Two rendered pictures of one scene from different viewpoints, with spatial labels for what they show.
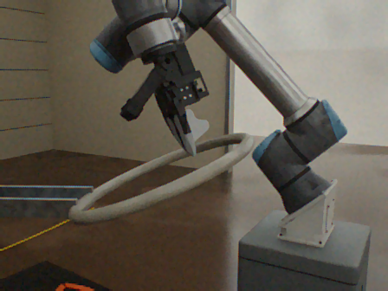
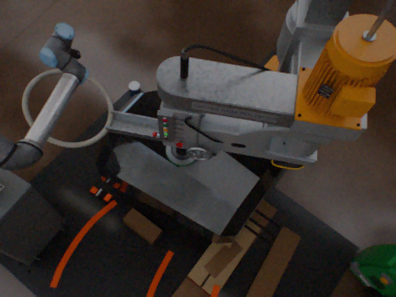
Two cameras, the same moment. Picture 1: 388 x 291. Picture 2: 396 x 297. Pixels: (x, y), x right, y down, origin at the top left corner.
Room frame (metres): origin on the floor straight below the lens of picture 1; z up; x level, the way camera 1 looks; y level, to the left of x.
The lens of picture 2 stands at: (2.15, 0.75, 3.25)
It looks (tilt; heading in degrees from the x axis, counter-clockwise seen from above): 65 degrees down; 177
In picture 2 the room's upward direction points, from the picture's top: 6 degrees clockwise
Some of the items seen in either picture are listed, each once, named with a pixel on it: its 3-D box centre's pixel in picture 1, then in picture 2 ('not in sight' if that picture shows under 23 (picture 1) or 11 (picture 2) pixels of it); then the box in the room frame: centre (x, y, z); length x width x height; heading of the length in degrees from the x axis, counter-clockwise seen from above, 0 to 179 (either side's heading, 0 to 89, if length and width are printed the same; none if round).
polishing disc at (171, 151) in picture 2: not in sight; (182, 149); (1.06, 0.71, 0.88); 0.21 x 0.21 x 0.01
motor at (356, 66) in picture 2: not in sight; (345, 75); (1.16, 1.36, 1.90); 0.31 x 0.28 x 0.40; 172
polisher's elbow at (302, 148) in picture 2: not in sight; (304, 134); (1.15, 1.36, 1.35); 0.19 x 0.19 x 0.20
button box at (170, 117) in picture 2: not in sight; (166, 127); (1.16, 0.63, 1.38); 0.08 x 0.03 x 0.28; 82
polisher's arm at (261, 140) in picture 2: not in sight; (253, 131); (1.13, 1.10, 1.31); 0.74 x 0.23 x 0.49; 82
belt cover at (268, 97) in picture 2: not in sight; (256, 97); (1.11, 1.06, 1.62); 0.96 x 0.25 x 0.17; 82
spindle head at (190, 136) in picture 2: not in sight; (197, 118); (1.07, 0.79, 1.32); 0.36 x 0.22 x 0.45; 82
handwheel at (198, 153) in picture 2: not in sight; (200, 148); (1.20, 0.81, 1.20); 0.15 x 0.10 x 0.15; 82
